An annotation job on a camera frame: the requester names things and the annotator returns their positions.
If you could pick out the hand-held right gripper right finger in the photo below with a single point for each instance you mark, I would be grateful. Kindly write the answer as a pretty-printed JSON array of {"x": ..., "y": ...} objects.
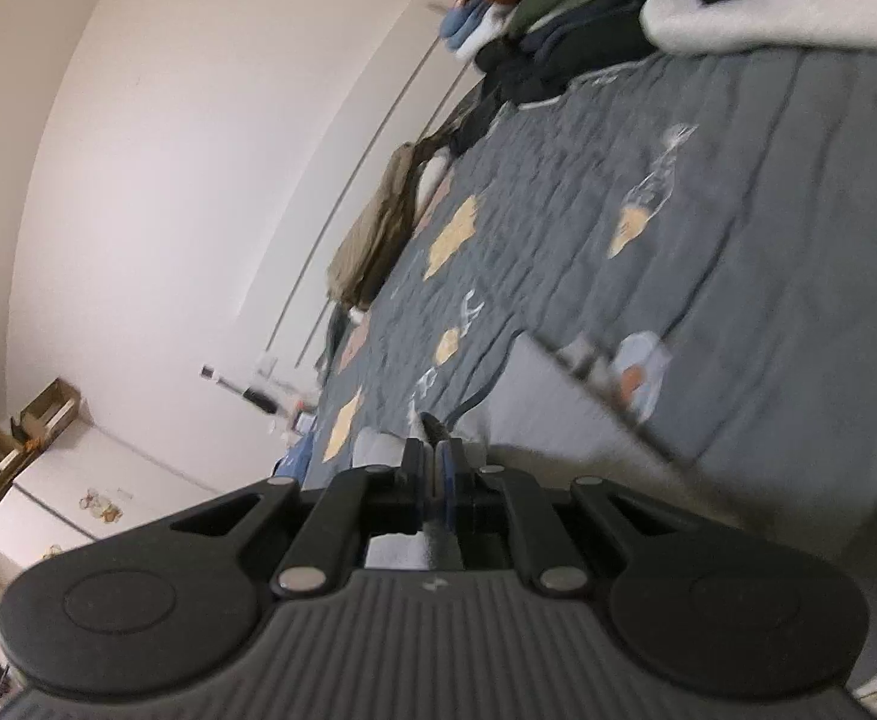
[{"x": 457, "y": 484}]

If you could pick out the grey sweatshirt with black trim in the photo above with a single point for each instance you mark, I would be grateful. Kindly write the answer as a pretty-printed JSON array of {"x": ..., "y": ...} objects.
[{"x": 543, "y": 420}]

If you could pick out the light blue folded sweater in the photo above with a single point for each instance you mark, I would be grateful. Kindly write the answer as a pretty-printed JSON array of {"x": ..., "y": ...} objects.
[{"x": 468, "y": 11}]

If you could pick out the white headboard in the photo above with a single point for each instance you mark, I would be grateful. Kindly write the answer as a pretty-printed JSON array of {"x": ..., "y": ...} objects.
[{"x": 348, "y": 187}]

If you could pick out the white fleece garment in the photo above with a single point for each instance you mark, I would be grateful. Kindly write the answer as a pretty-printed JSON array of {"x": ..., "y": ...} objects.
[{"x": 768, "y": 15}]

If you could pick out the small cardboard box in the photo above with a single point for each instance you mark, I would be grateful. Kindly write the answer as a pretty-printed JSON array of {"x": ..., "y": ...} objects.
[{"x": 48, "y": 409}]

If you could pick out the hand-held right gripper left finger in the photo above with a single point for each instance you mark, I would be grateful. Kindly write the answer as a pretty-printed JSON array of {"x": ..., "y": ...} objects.
[{"x": 416, "y": 480}]

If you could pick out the grey quilted printed bedspread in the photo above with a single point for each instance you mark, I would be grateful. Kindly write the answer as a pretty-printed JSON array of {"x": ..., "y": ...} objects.
[{"x": 746, "y": 202}]

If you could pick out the blue printed pillow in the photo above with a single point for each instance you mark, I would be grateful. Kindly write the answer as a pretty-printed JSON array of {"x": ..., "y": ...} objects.
[{"x": 307, "y": 457}]

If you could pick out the black folded clothes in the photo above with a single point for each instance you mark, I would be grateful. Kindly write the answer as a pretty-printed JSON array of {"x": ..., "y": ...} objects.
[{"x": 521, "y": 71}]

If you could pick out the olive folded clothes pile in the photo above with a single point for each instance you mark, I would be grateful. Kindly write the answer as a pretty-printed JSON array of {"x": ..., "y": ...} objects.
[{"x": 378, "y": 240}]

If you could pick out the black hairbrush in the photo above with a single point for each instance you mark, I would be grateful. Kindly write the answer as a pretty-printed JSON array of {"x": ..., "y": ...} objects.
[{"x": 247, "y": 391}]

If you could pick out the cream folded cloth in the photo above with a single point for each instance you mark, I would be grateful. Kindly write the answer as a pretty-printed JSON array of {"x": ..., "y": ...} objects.
[{"x": 432, "y": 176}]

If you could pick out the navy folded garment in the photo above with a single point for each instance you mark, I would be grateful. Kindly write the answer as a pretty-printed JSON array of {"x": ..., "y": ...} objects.
[{"x": 596, "y": 30}]

